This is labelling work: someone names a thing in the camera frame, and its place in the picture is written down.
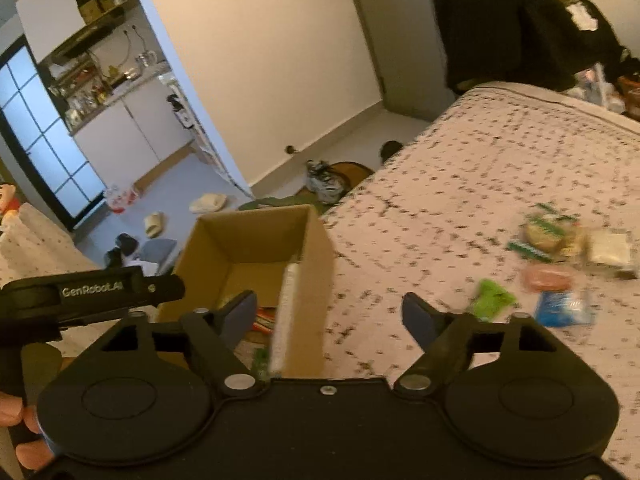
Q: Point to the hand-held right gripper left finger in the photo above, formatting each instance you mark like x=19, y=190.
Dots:
x=240, y=315

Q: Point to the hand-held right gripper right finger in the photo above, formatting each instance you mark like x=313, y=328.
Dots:
x=420, y=317

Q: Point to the red orange snack bar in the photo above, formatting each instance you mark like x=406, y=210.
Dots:
x=262, y=322

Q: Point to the dark green snack packet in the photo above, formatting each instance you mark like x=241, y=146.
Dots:
x=260, y=362

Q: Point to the bright green snack packet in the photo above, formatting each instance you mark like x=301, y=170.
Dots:
x=492, y=297

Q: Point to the brown cardboard box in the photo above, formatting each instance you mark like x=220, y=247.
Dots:
x=310, y=270

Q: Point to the small clear plastic snack packet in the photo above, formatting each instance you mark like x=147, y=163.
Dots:
x=547, y=277

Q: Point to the blue white snack packet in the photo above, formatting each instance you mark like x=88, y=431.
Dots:
x=562, y=307

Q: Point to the green trimmed cookie packet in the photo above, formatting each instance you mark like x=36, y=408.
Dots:
x=545, y=232

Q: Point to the person's left hand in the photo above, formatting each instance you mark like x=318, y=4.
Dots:
x=32, y=457

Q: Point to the floral tablecloth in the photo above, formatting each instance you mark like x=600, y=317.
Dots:
x=40, y=255

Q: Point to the grey blue cushion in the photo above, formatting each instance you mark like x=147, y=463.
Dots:
x=160, y=251

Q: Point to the beige slipper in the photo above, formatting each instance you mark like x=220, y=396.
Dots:
x=207, y=203
x=155, y=225

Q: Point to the red white plastic bag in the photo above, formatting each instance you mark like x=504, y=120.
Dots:
x=120, y=199

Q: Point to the green cartoon rug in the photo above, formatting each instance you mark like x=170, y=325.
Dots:
x=270, y=203

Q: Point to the cartoon doll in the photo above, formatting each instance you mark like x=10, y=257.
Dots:
x=10, y=205

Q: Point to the black framed window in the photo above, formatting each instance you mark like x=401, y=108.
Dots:
x=45, y=160

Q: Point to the white kitchen cabinet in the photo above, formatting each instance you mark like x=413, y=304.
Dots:
x=125, y=130

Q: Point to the black shoe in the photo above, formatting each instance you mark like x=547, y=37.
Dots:
x=390, y=150

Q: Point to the white storage rack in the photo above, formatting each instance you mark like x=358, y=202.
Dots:
x=200, y=140

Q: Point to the glass kettle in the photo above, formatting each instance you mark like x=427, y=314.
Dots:
x=145, y=58

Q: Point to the grey door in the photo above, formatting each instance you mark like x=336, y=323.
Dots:
x=400, y=50

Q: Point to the white upper cabinet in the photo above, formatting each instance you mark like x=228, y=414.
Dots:
x=50, y=15

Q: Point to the black coat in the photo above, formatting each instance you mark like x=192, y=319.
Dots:
x=500, y=25

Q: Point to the orange plastic basket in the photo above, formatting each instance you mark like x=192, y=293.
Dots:
x=630, y=87

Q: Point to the white tissue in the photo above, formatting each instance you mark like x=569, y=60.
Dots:
x=582, y=15

